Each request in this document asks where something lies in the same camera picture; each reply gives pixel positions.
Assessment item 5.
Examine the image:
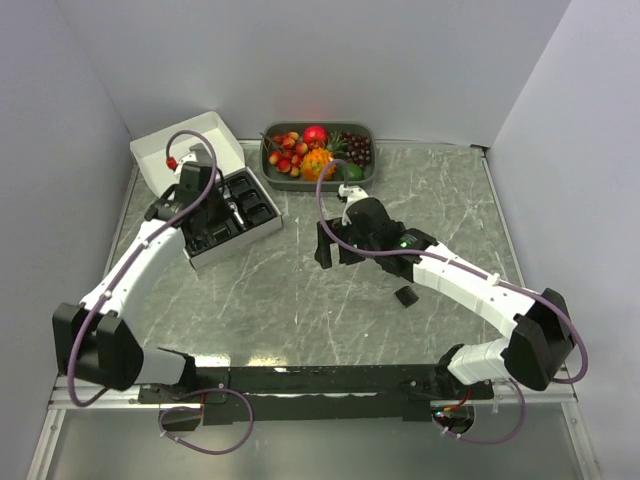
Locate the silver hair clipper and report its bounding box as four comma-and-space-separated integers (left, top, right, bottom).
227, 201, 247, 231

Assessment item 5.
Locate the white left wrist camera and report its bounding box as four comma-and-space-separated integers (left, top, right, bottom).
166, 152, 198, 175

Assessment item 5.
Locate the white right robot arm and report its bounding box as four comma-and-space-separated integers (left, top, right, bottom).
315, 194, 578, 399

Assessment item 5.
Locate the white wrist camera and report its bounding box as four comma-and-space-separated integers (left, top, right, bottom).
338, 183, 369, 203
166, 152, 198, 175

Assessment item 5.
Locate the red yellow cherry bunch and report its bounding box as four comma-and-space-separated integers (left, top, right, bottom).
264, 131, 309, 178

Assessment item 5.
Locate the dark grape bunch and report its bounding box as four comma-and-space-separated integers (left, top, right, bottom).
342, 132, 372, 168

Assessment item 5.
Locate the black comb guard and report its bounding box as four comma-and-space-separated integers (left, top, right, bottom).
394, 286, 419, 308

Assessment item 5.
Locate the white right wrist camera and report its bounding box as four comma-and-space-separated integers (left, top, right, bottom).
338, 183, 369, 203

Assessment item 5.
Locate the green lime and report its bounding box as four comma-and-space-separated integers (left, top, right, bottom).
336, 162, 364, 182

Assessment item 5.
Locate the white hair clipper box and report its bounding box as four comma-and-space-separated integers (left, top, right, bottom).
130, 112, 283, 270

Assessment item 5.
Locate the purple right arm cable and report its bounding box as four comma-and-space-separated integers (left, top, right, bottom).
316, 158, 590, 446

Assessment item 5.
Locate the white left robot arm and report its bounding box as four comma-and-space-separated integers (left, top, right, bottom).
52, 162, 220, 407

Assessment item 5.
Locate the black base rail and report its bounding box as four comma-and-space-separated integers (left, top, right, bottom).
138, 364, 494, 425

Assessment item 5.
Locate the red apple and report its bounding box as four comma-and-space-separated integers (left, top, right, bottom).
303, 125, 328, 148

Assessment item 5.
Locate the grey fruit tray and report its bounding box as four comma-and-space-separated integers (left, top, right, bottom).
260, 121, 377, 192

